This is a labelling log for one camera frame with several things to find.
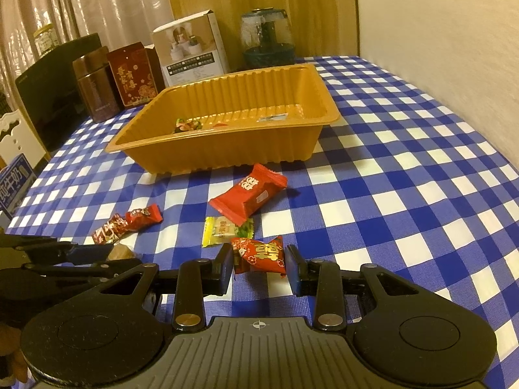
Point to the glass jar with green base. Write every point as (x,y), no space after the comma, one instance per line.
(267,36)

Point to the red gold-print candy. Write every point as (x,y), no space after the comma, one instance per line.
(259,256)

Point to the dark red gift box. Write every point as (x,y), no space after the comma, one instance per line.
(136,77)

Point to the blue milk carton box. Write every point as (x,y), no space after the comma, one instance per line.
(14,186)

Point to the large red snack packet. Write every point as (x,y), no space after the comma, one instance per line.
(249,196)

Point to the small yellowish jar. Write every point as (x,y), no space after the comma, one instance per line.
(43,39)

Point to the red twisted-end candy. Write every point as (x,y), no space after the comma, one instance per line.
(142,214)

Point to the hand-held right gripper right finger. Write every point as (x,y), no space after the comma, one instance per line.
(295,271)

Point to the white sheer curtain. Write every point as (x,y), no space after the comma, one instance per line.
(101,0)

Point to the white chair back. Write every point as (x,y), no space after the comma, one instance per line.
(18,137)

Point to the green black sausage packet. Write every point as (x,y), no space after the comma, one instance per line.
(188,124)

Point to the black monitor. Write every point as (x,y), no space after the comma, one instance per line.
(52,97)

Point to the brown metal tin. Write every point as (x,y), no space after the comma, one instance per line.
(97,85)

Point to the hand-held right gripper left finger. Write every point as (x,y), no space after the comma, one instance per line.
(225,269)

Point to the white humidifier box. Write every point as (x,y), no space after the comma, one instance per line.
(190,48)

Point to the dark red white candy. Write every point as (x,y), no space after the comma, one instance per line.
(107,230)

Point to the yellow plastic tray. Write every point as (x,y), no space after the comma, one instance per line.
(227,146)

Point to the small red candy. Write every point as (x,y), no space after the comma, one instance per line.
(219,123)

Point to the clear packet of dark snack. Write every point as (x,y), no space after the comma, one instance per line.
(273,117)

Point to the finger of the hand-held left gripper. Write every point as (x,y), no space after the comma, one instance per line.
(89,253)
(73,270)

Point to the blue white checkered tablecloth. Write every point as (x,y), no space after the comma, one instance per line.
(405,170)

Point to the small round yellow candy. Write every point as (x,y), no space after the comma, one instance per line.
(121,253)

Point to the person's left hand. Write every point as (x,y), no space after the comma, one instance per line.
(10,356)

